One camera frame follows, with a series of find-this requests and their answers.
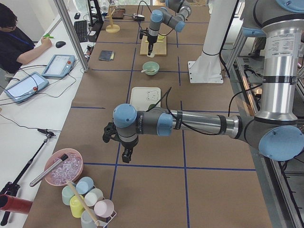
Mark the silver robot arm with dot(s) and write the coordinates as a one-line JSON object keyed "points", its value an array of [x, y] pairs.
{"points": [[161, 15], [273, 129]]}

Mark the light blue plastic cup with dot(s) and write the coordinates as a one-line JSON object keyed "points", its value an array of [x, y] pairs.
{"points": [[84, 185]]}

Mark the teach pendant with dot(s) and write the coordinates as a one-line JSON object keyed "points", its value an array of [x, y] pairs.
{"points": [[27, 87], [59, 66]]}

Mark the far teach pendant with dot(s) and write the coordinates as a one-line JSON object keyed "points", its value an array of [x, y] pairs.
{"points": [[59, 66]]}

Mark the cream bear tray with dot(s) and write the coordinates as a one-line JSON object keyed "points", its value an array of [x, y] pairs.
{"points": [[143, 97]]}

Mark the white ceramic spoon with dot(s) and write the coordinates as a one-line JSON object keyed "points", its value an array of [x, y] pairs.
{"points": [[148, 70]]}

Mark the white wire cup rack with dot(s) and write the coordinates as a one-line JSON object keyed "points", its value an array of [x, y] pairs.
{"points": [[103, 208]]}

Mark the wooden mug tree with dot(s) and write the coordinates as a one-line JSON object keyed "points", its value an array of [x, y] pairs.
{"points": [[112, 28]]}

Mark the green avocado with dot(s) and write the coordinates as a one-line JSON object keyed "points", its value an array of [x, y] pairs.
{"points": [[151, 107]]}

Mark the steel muddler rod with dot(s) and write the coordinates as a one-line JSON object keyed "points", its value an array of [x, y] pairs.
{"points": [[48, 170]]}

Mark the wooden stick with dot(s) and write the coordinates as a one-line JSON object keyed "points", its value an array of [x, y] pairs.
{"points": [[93, 217]]}

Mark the green ceramic bowl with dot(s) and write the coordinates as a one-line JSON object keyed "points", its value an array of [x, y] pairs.
{"points": [[151, 64]]}

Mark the yellow plastic cup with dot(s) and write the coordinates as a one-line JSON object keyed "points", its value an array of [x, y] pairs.
{"points": [[76, 207]]}

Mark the black computer mouse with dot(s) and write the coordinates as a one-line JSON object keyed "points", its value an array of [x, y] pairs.
{"points": [[60, 44]]}

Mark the red cylinder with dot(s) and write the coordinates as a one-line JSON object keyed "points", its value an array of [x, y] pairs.
{"points": [[15, 204]]}

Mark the near teach pendant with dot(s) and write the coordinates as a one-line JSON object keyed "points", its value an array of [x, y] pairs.
{"points": [[27, 87]]}

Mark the black tripod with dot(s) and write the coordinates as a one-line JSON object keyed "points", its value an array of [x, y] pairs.
{"points": [[11, 188]]}

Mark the bamboo cutting board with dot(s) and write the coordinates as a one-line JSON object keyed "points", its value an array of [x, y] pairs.
{"points": [[159, 49]]}

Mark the seated person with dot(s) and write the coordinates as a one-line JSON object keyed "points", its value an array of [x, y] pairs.
{"points": [[16, 48]]}

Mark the white plastic cup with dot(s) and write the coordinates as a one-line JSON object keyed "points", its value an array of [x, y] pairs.
{"points": [[93, 196]]}

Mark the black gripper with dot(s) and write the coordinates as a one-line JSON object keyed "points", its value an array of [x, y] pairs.
{"points": [[128, 144], [151, 40]]}

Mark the pink plastic cup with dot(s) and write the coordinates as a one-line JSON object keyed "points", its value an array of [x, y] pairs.
{"points": [[104, 208]]}

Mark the pink bowl with ice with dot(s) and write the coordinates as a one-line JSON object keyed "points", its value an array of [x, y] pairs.
{"points": [[69, 170]]}

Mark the pale green plastic cup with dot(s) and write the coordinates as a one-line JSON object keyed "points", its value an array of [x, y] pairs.
{"points": [[67, 194]]}

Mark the dark glass rack tray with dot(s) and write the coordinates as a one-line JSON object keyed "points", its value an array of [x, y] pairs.
{"points": [[118, 14]]}

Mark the black keyboard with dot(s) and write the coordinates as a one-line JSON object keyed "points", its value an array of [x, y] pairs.
{"points": [[81, 30]]}

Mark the metal ice scoop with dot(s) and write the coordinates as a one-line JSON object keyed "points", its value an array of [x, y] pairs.
{"points": [[135, 16]]}

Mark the grey folded cloth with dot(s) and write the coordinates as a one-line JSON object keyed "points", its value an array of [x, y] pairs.
{"points": [[106, 55]]}

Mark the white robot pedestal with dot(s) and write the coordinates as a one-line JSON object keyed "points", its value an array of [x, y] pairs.
{"points": [[207, 68]]}

